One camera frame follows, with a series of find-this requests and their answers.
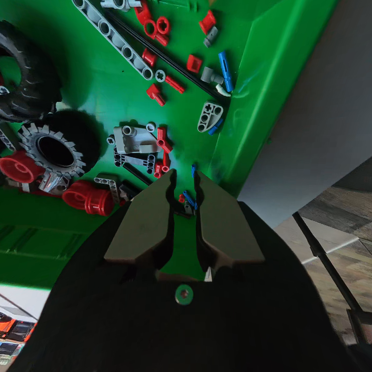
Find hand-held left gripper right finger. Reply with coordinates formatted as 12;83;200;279
193;170;265;272

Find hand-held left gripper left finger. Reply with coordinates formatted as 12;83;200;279
104;169;177;270

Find green plastic bin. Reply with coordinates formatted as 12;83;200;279
0;0;341;291

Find black lego piece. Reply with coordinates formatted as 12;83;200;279
119;180;140;201

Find grey angled lego beam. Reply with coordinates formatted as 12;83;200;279
94;173;121;204

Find red lego wheel hub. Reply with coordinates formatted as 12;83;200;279
62;180;115;216
0;150;45;185

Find red lego connector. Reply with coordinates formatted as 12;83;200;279
146;83;166;107
157;127;174;154
153;152;171;178
141;48;158;67
134;0;152;25

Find black and grey lego beam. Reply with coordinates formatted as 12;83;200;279
114;153;156;175

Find grey lego pullback motor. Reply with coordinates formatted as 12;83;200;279
112;125;162;155

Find chrome silver lego piece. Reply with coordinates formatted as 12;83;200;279
39;171;71;195

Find grey triangular lego beam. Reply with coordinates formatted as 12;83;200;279
197;101;224;133

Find red lego axle pin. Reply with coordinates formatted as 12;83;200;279
165;75;186;94

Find grey lego angle connector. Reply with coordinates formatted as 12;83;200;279
200;66;224;85

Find long blue lego pin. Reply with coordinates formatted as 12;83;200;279
218;51;235;93

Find red square lego piece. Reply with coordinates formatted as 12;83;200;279
186;54;203;73

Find long black lego axle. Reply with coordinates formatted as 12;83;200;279
104;8;231;103

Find large black lego tire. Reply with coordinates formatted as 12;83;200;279
0;20;63;123

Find long grey lego beam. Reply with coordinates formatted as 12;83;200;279
72;0;154;81

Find grey lego pin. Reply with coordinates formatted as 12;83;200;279
203;26;219;48

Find light grey lego connector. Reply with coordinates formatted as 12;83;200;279
100;0;143;13

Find black tire with grey rim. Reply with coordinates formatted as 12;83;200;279
17;109;103;178

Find black tripod leg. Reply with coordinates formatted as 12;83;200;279
292;212;372;347

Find orange and black boxes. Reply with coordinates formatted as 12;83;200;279
0;308;39;367

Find red lego ring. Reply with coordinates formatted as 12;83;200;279
144;19;158;40

